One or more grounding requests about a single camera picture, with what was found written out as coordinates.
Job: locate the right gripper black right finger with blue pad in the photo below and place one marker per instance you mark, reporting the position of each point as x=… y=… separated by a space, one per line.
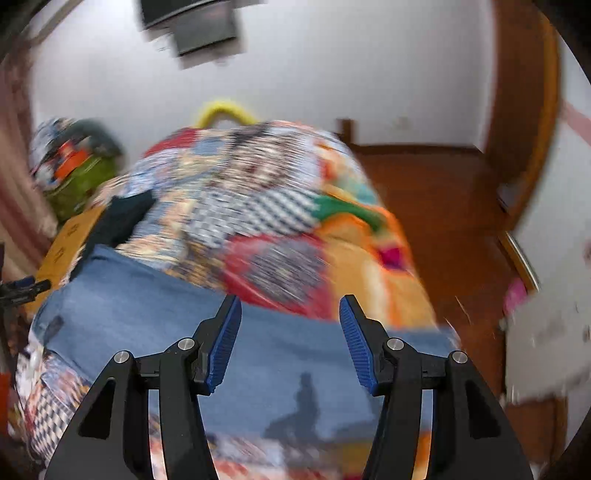
x=471 y=438

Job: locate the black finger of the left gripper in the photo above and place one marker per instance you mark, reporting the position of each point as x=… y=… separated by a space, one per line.
x=24 y=295

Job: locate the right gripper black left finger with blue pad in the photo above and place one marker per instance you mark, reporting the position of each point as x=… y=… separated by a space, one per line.
x=108 y=436

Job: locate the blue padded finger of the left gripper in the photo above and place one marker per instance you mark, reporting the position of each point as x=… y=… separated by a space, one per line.
x=25 y=282

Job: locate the blue denim jeans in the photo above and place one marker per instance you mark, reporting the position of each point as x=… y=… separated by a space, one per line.
x=288 y=378

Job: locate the striped pink curtain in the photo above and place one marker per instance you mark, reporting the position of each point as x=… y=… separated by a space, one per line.
x=28 y=225

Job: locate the brown cardboard box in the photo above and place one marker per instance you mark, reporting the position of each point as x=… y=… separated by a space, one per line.
x=63 y=253

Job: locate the green patterned bag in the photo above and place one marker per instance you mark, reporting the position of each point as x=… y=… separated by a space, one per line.
x=71 y=196

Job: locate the dark navy folded garment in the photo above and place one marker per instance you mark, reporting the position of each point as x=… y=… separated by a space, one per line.
x=115 y=225

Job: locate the pile of clothes on bag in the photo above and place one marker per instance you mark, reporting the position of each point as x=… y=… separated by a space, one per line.
x=56 y=138

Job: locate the orange yellow fleece blanket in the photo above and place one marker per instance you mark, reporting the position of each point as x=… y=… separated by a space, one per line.
x=365 y=247

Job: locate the colourful patchwork bedspread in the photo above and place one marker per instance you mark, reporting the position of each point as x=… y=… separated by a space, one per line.
x=234 y=213

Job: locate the yellow plastic hoop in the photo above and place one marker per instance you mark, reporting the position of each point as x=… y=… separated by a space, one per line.
x=226 y=109

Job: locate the brown wooden door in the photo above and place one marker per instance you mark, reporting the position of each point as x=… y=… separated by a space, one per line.
x=526 y=101

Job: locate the wall mounted dark screen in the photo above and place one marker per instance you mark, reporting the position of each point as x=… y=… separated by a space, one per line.
x=189 y=28

